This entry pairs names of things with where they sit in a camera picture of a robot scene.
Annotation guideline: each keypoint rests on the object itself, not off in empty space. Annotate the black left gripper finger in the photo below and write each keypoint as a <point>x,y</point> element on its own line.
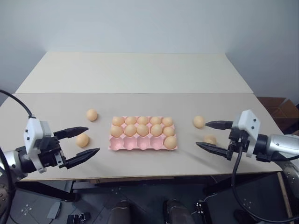
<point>71,131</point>
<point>81,156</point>

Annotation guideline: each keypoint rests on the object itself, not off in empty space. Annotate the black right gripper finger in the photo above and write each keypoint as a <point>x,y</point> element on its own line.
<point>211,148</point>
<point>219,124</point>

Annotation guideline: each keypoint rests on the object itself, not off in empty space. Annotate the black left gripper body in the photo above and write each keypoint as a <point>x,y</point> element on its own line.
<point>50,151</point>

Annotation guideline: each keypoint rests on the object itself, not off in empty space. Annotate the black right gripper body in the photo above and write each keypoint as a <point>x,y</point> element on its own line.
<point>234,141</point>

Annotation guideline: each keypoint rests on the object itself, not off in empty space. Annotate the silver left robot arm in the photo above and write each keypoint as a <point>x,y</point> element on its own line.
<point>9,159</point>

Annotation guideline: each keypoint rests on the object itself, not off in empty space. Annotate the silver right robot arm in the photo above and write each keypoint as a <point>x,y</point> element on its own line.
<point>280,144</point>

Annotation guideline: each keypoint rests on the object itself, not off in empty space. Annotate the pink egg tray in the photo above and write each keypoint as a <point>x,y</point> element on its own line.
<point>130,144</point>

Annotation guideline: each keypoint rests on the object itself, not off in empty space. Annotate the tan egg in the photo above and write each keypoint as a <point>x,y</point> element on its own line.
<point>210,139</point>
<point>118,121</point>
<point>170,142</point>
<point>198,121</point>
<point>82,140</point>
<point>143,120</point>
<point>156,130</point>
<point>130,120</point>
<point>130,130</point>
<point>167,121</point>
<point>168,131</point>
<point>155,120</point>
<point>91,115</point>
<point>116,131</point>
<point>142,130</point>

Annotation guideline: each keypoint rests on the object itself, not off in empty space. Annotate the brown cardboard box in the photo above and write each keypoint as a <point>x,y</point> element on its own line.
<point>280,109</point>

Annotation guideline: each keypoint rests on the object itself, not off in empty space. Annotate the small grey block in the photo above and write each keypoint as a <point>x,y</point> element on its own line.
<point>54,210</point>

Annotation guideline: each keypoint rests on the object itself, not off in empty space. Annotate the black box with white dots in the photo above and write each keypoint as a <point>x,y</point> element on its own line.
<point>202,210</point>

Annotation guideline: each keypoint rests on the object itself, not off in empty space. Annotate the dark rounded shape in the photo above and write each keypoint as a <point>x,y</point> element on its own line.
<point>174,211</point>
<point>120,212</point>

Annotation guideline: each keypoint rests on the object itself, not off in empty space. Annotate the wooden slat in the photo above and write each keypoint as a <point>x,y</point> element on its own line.
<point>283,193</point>

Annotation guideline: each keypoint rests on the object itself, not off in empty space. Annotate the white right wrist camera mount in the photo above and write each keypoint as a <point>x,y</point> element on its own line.
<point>247,120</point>

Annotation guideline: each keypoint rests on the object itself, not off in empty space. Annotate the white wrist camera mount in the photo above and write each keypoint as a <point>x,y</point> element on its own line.
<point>247,120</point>
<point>32,130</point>

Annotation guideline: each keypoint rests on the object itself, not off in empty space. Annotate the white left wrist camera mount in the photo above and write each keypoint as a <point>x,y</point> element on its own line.
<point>32,130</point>

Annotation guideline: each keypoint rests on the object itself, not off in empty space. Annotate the black table frame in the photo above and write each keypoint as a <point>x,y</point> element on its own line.
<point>46,190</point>

